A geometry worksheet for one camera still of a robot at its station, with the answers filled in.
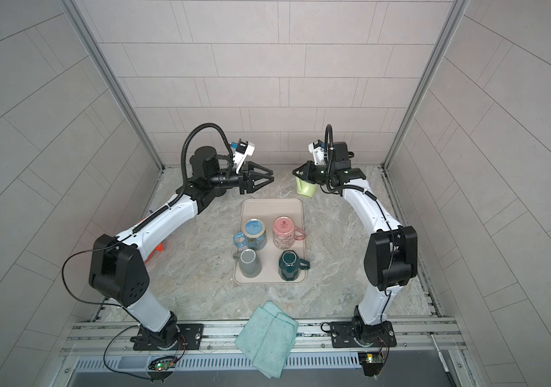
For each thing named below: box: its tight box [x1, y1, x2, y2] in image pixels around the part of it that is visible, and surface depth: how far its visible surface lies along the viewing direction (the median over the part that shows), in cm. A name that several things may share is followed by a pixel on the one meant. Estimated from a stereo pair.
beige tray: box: [233, 197, 307, 285], surface depth 86 cm
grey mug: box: [232, 248, 263, 279], surface depth 80 cm
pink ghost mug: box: [272, 216, 307, 250], surface depth 86 cm
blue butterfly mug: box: [232, 218, 268, 251], surface depth 85 cm
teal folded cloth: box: [234, 300, 299, 379], surface depth 71 cm
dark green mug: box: [277, 249, 311, 282], surface depth 79 cm
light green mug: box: [295, 176, 318, 199], surface depth 84 cm
